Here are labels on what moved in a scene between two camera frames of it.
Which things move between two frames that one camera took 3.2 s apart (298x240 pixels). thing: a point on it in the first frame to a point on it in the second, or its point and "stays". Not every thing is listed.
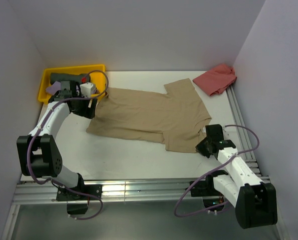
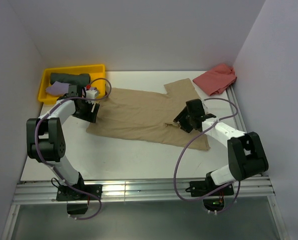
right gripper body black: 203,146 to 187,123
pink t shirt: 217,80 stays
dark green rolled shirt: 65,77 stays
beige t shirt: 174,118 stays
